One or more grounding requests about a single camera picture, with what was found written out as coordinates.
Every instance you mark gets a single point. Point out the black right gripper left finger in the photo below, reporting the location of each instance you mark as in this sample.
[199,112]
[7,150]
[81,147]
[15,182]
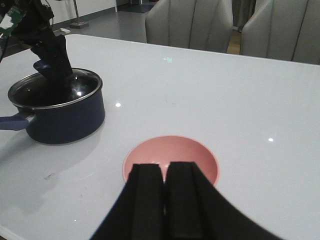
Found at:
[138,211]

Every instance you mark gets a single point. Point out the pink plastic bowl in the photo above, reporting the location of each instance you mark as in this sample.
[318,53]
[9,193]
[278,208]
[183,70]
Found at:
[165,149]

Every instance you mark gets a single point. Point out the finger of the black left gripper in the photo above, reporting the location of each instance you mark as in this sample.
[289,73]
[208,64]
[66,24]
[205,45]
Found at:
[63,57]
[44,68]

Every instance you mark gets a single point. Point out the right beige upholstered chair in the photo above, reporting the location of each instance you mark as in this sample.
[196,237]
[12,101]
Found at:
[287,30]

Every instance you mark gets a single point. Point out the glass lid with blue knob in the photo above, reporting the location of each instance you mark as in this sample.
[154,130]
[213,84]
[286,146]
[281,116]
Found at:
[36,93]

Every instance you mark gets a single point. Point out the barrier post base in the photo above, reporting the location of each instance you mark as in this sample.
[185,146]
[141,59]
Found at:
[78,25]

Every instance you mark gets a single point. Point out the green circuit board with led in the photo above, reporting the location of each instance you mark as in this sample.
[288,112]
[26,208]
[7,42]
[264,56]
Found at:
[10,21]

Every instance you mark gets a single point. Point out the dark blue saucepan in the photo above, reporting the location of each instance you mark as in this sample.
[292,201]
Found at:
[59,125]

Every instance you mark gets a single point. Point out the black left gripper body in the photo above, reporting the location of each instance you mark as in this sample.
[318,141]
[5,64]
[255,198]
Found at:
[34,28]

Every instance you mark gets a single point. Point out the left beige upholstered chair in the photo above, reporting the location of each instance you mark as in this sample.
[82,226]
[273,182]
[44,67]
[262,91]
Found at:
[204,25]

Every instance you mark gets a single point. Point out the beige upholstered chair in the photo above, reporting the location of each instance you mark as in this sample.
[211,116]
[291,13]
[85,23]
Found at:
[287,30]
[204,25]

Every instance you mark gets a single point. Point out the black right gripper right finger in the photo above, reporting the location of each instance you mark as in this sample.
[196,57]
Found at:
[197,211]

